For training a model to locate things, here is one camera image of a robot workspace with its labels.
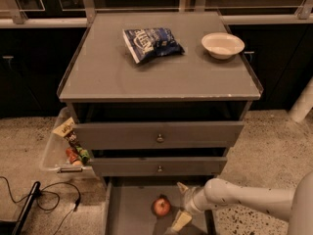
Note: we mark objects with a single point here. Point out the red apple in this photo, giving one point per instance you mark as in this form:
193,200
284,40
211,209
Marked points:
161,206

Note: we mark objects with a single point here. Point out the blue chip bag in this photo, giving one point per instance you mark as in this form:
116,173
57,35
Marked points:
148,43

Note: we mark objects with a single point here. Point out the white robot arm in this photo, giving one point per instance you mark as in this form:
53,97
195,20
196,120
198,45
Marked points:
270,171

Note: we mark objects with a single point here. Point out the middle grey drawer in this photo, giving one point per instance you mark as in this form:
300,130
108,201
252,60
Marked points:
163,166

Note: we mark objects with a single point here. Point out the clear plastic bin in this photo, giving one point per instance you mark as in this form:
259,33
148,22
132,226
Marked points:
56,160

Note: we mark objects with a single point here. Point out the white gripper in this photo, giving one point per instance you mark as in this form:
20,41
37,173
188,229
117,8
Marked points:
190,199

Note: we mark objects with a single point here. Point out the bottom grey drawer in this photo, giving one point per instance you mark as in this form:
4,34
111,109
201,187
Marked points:
130,203

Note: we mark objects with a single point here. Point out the grey drawer cabinet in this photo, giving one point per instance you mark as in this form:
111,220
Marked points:
105,85

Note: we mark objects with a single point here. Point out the black device on floor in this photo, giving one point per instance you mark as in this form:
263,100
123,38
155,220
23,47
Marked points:
15,227

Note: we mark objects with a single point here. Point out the white bowl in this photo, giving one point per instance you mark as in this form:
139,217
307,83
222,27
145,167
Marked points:
222,46

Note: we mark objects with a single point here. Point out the top grey drawer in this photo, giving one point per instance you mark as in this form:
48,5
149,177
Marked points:
158,135

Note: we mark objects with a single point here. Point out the snack packet in bin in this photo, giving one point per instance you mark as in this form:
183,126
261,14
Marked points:
65,130

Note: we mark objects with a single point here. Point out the grey drawer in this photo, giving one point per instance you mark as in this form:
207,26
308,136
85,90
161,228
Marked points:
158,135
163,166
130,203

